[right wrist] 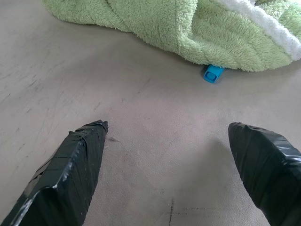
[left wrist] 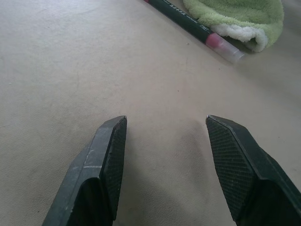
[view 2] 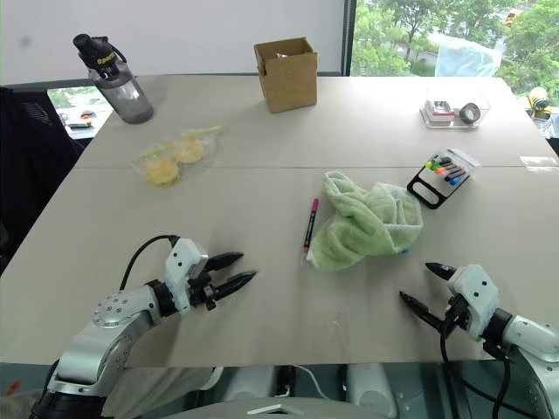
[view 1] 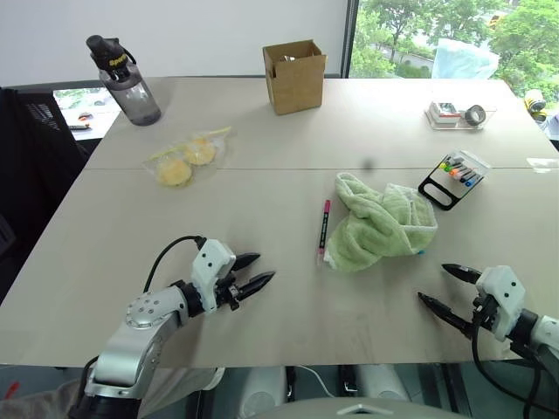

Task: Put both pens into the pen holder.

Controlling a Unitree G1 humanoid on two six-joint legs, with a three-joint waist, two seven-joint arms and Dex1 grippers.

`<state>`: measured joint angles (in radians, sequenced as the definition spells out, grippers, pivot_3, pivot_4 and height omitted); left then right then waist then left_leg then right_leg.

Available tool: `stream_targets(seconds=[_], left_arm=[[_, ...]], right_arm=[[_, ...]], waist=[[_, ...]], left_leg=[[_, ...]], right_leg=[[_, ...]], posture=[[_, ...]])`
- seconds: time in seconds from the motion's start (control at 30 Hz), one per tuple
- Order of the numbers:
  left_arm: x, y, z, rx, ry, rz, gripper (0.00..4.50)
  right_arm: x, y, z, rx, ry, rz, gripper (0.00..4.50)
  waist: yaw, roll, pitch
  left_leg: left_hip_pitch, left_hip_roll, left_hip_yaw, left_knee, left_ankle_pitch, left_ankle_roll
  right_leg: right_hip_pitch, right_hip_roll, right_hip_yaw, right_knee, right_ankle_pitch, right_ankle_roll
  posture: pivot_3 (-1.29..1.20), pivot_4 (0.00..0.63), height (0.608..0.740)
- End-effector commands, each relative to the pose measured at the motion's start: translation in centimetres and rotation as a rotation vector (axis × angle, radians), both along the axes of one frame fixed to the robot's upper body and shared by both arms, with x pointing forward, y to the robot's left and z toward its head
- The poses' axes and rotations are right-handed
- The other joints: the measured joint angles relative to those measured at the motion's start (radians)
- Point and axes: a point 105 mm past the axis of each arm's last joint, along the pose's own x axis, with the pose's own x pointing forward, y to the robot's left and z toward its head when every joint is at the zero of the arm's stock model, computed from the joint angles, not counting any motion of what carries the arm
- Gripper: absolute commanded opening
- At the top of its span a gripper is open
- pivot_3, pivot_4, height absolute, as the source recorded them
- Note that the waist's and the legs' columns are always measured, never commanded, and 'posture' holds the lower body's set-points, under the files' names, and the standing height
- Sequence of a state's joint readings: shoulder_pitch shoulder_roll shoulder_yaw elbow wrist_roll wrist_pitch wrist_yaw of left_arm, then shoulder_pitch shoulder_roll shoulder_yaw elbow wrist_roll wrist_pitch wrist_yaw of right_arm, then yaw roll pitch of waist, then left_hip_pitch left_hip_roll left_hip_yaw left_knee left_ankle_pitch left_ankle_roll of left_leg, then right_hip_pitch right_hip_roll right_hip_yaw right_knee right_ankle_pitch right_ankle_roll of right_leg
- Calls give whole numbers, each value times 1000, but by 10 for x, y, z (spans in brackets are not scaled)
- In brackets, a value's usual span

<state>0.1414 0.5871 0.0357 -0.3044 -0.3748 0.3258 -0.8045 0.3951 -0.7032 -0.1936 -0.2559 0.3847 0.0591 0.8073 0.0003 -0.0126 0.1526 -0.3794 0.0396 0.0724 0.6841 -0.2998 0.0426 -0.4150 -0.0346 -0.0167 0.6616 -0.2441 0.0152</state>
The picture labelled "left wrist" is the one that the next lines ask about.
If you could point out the green and white plush towel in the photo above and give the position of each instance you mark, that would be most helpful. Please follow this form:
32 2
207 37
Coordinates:
242 21

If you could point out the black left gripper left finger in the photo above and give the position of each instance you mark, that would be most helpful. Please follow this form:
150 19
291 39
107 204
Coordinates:
98 169

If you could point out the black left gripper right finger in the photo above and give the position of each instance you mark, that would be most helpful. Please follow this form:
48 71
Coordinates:
244 171

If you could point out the black pen with clear cap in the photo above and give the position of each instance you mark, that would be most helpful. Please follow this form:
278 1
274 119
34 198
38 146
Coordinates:
188 18

